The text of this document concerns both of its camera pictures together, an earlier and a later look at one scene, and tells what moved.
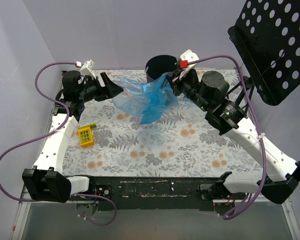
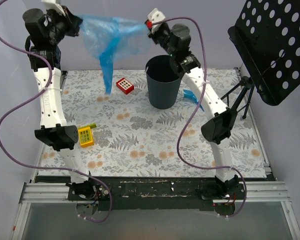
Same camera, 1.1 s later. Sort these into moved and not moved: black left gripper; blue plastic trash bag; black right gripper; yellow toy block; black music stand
Moved: black left gripper; blue plastic trash bag; black right gripper
Not moved: yellow toy block; black music stand
